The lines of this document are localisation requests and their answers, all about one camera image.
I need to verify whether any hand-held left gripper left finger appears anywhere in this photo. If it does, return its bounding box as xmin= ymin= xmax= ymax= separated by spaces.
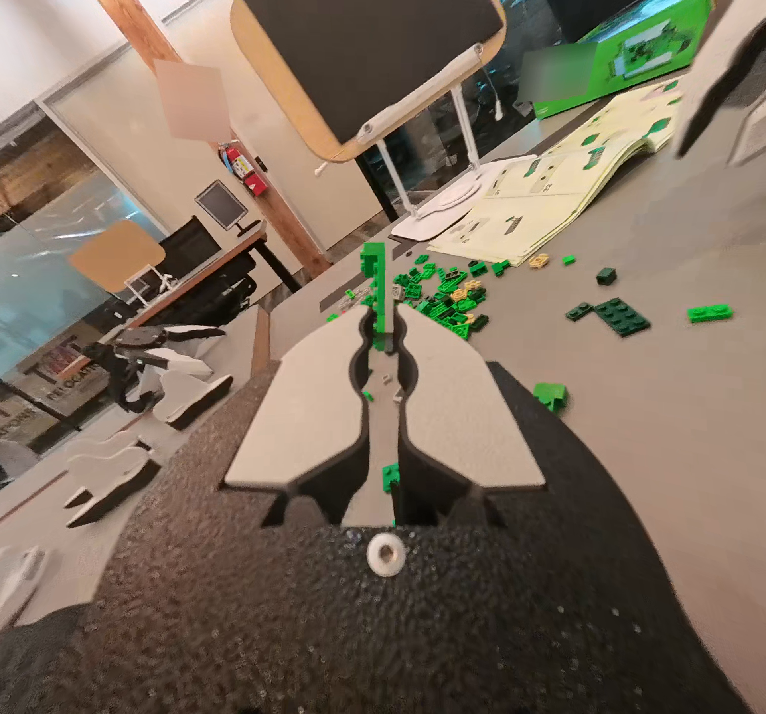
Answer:
xmin=224 ymin=304 xmax=372 ymax=526

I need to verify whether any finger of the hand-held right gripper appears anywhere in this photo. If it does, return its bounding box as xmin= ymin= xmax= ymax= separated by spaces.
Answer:
xmin=727 ymin=97 xmax=766 ymax=166
xmin=675 ymin=0 xmax=766 ymax=159

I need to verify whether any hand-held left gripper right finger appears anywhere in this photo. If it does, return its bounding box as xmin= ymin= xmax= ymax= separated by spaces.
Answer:
xmin=395 ymin=304 xmax=547 ymax=526

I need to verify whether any pile of green bricks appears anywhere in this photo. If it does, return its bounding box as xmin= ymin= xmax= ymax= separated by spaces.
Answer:
xmin=326 ymin=252 xmax=517 ymax=341

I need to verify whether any green and grey brick assembly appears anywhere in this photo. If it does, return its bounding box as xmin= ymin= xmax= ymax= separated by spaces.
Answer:
xmin=359 ymin=241 xmax=397 ymax=356

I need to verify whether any wooden-top office desk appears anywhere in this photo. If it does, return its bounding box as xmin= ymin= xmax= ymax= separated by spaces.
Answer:
xmin=60 ymin=220 xmax=303 ymax=368

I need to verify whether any grey desk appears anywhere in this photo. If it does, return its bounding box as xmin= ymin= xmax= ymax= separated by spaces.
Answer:
xmin=263 ymin=76 xmax=766 ymax=697

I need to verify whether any green printed box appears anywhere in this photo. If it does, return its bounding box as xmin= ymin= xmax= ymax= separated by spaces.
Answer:
xmin=533 ymin=0 xmax=743 ymax=121

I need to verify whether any green two-stud brick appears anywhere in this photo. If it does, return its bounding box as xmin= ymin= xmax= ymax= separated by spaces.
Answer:
xmin=532 ymin=382 xmax=569 ymax=413

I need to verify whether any white wavy plate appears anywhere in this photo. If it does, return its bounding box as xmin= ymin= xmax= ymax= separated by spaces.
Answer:
xmin=0 ymin=545 xmax=49 ymax=626
xmin=152 ymin=372 xmax=235 ymax=431
xmin=65 ymin=429 xmax=160 ymax=528

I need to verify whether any dark green wide plate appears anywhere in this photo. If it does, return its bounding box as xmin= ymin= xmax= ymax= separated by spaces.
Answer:
xmin=592 ymin=297 xmax=651 ymax=338

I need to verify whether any black and white gripper mechanism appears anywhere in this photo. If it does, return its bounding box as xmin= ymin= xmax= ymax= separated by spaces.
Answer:
xmin=84 ymin=324 xmax=229 ymax=415

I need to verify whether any pale instruction booklet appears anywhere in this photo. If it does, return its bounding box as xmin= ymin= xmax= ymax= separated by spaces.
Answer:
xmin=428 ymin=75 xmax=688 ymax=267

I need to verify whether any black office chair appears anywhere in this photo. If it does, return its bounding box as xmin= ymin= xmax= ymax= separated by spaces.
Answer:
xmin=158 ymin=216 xmax=259 ymax=323

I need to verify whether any small grey monitor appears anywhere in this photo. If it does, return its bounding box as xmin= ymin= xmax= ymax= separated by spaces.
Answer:
xmin=195 ymin=179 xmax=265 ymax=236

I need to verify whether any small wooden board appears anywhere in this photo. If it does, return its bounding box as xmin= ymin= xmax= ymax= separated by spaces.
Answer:
xmin=67 ymin=220 xmax=166 ymax=294

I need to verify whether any red fire extinguisher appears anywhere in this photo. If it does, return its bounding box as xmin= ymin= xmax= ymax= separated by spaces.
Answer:
xmin=218 ymin=140 xmax=253 ymax=184

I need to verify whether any black board with wooden rim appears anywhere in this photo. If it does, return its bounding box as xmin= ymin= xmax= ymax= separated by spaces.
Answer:
xmin=230 ymin=0 xmax=508 ymax=163

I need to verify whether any wooden pillar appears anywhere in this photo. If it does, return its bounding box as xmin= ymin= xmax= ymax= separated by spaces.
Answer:
xmin=57 ymin=0 xmax=333 ymax=277

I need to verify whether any white wire stand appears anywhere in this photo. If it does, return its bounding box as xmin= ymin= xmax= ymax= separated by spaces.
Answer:
xmin=124 ymin=268 xmax=181 ymax=308

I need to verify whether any printed wall sign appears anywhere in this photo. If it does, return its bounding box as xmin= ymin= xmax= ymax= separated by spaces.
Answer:
xmin=21 ymin=340 xmax=100 ymax=410

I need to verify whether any white cable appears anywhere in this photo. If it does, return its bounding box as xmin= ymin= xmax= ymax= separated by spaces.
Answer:
xmin=479 ymin=58 xmax=510 ymax=123

